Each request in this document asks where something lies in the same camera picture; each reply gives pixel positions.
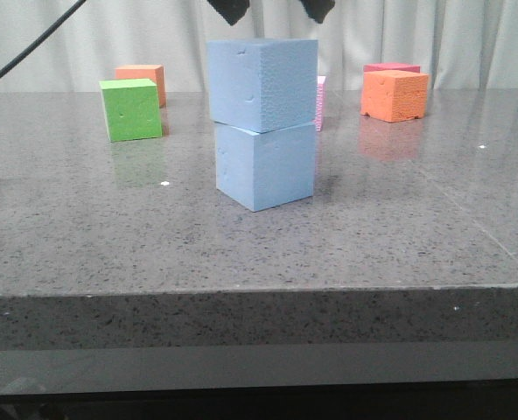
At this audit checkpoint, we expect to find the light blue textured foam cube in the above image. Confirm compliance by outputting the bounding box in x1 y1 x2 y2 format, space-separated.
206 38 318 133

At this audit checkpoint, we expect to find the black cable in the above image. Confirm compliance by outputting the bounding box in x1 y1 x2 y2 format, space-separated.
0 0 88 97

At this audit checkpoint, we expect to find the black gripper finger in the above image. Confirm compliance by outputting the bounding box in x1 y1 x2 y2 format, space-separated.
300 0 336 24
207 0 250 25

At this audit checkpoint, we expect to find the orange foam cube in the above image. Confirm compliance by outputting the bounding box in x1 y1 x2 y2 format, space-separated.
360 70 429 123
115 65 166 108

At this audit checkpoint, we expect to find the orange foam cube left rear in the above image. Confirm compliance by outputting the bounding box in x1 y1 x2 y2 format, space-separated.
115 65 166 108

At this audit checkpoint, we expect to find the green foam cube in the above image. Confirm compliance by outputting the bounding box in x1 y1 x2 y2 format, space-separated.
99 79 163 142

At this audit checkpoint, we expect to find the grey curtain backdrop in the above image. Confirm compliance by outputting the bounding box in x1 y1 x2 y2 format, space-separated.
0 1 518 92

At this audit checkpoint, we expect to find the red foam cube rear right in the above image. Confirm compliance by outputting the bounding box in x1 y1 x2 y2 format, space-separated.
363 62 421 73

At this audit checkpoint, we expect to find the orange foam cube right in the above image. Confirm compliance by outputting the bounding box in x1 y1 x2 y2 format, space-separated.
360 70 429 123

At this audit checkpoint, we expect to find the pink foam cube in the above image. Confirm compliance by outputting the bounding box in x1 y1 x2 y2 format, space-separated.
314 75 326 132

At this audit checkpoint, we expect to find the light blue smooth foam cube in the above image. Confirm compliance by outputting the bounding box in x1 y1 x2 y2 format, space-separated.
214 122 316 212

